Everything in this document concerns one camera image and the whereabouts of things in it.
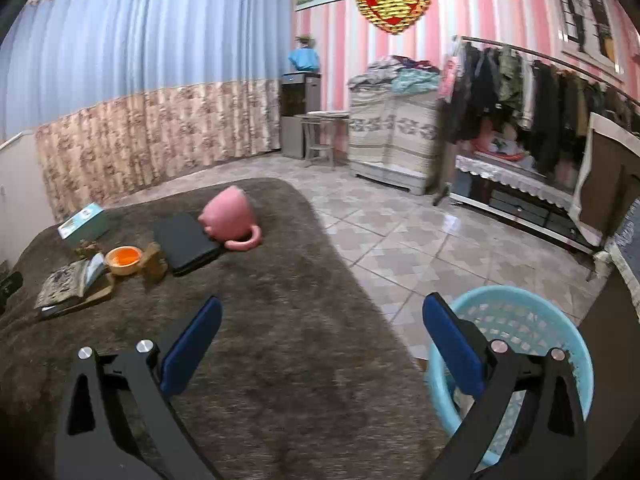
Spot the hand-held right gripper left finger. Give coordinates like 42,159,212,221
54,296,223,480

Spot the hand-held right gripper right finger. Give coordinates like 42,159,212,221
422,294,588,480

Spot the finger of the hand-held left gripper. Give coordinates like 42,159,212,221
0,272,24,312

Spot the printed booklet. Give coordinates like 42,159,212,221
34,252,107,310

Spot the light blue plastic basket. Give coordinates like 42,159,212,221
425,285,595,476

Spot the small orange bowl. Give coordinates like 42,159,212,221
106,245,142,276

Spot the white cabinet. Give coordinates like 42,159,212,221
0,130,56,271

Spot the teal tissue box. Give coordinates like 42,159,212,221
57,202,111,248

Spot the black flat case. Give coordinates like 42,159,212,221
152,211,224,277

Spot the brown shaggy rug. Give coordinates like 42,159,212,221
0,177,451,480

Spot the pink cup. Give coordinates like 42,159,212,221
198,186,262,252

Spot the low black cabinet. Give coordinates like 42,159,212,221
447,157,601,256

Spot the white lace cloth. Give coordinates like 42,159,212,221
455,155,576,208

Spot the blue patterned fringed cloth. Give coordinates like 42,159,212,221
595,205,640,323

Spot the colourful picture box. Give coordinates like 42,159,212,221
472,132,531,163

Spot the patterned cloth covered cabinet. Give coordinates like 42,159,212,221
347,87,443,196

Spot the brown wooden board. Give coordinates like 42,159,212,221
575,127,640,248

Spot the grey water dispenser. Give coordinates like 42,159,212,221
279,72,322,160

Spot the row of hanging clothes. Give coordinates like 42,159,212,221
440,40,640,186

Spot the small metal table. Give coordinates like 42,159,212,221
295,110,350,168

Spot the pink hanging bag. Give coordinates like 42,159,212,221
439,52,463,106

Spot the pile of folded clothes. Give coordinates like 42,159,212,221
348,55,443,93

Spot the blue and floral curtain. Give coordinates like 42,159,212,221
0,0,293,221

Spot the metal clothes rack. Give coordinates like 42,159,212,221
432,35,640,206

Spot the blue cloth bottle cover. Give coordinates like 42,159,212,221
288,47,321,73

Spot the red heart wall decoration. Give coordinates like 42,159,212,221
356,0,432,36

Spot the framed wall poster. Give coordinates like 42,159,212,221
550,0,626,83

